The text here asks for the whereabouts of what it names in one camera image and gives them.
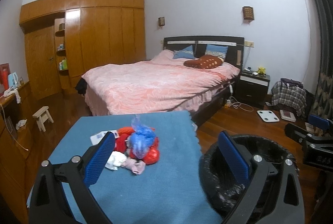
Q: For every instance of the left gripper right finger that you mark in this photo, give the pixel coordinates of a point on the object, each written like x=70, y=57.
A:
x=253, y=171

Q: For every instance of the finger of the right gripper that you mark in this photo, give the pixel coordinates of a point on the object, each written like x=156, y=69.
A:
x=295, y=132
x=318, y=122

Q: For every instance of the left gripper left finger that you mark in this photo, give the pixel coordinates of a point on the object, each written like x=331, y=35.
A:
x=48, y=202

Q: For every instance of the white mask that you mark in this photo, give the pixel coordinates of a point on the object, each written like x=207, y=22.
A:
x=115, y=160

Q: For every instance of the white blue cardboard box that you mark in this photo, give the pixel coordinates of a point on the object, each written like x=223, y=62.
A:
x=96, y=138

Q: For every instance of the red plastic bag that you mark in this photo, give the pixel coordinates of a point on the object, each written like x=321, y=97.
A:
x=153, y=155

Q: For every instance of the orange foam net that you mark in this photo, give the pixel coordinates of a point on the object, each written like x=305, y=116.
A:
x=128, y=130

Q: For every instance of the blue plastic bag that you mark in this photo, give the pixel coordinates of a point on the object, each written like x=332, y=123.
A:
x=142, y=138

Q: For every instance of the red cloth glove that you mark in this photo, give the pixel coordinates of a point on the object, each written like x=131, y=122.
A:
x=120, y=144

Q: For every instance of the black lined trash bin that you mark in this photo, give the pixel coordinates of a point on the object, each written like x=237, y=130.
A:
x=222, y=189

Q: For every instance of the white bathroom scale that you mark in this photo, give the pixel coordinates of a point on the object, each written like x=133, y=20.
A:
x=268, y=116

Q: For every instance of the plaid cloth covered chair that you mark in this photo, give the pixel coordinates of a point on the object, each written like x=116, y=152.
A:
x=289, y=93

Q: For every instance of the black white nightstand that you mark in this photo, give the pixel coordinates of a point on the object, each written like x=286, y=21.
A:
x=252, y=89

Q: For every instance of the yellow plush toy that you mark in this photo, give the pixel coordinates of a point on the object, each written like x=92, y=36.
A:
x=261, y=71

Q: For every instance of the white paper on shelf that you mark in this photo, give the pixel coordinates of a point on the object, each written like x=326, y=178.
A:
x=20, y=124

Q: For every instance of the blue table cloth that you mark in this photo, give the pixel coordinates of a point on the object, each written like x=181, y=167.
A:
x=168, y=191

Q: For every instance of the small white stool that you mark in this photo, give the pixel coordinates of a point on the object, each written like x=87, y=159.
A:
x=41, y=116

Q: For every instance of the wooden side desk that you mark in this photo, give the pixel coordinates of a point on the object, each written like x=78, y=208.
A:
x=13, y=166

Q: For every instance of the right blue pillow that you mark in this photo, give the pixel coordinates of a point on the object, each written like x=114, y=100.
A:
x=216, y=50

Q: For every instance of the blue pillow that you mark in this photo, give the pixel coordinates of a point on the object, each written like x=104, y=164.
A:
x=216, y=50
x=186, y=53

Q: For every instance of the brown dotted pillow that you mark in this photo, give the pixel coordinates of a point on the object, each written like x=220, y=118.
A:
x=204, y=62

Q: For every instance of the black clothes at bed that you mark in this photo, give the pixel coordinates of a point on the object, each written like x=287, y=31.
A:
x=81, y=87

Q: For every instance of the pink bed duvet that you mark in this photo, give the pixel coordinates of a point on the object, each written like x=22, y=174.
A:
x=159, y=85

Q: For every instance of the light blue kettle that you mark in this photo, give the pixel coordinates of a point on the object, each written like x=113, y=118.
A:
x=13, y=80

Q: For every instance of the left blue pillow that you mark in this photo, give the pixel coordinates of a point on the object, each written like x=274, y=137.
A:
x=186, y=53

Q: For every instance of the green bottles on shelf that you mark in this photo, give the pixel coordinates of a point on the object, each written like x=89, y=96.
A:
x=63, y=65

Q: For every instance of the red picture box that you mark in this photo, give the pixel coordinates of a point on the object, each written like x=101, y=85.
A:
x=5, y=71

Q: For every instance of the dark patterned curtain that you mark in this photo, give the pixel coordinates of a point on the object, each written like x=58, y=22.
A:
x=322, y=105

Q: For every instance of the wooden wardrobe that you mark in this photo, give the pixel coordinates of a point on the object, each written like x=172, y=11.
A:
x=88, y=33

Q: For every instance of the black bed frame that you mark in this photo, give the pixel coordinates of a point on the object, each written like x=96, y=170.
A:
x=229, y=49

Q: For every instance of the wall power outlet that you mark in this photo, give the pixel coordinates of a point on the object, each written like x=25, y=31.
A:
x=249, y=43

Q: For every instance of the right wall lamp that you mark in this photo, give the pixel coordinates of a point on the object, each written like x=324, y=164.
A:
x=248, y=13

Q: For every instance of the wall lamp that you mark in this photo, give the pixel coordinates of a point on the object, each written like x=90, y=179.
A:
x=248, y=13
x=161, y=21

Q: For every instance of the left wall lamp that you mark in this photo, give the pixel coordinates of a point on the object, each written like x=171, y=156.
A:
x=161, y=21

